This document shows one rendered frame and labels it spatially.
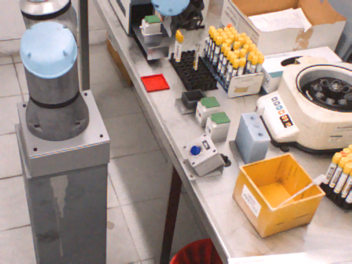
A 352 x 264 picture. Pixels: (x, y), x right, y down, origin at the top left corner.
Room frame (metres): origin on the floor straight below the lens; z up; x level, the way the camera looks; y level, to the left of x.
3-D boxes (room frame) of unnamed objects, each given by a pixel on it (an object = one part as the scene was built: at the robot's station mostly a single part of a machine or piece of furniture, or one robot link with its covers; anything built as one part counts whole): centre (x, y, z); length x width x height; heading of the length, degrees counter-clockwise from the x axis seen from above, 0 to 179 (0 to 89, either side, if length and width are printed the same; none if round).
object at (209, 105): (1.06, -0.18, 0.91); 0.05 x 0.04 x 0.07; 110
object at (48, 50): (0.94, 0.20, 1.12); 0.13 x 0.12 x 0.14; 8
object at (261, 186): (0.77, -0.31, 0.93); 0.13 x 0.13 x 0.10; 25
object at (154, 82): (1.22, -0.04, 0.88); 0.07 x 0.07 x 0.01; 20
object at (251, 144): (0.94, -0.28, 0.92); 0.10 x 0.07 x 0.10; 12
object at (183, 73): (1.28, -0.15, 0.93); 0.17 x 0.09 x 0.11; 21
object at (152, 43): (1.41, -0.01, 0.92); 0.21 x 0.07 x 0.05; 20
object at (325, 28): (1.45, -0.41, 0.95); 0.29 x 0.25 x 0.15; 110
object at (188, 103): (1.13, -0.14, 0.89); 0.09 x 0.05 x 0.04; 111
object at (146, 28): (1.39, -0.01, 0.95); 0.05 x 0.04 x 0.06; 110
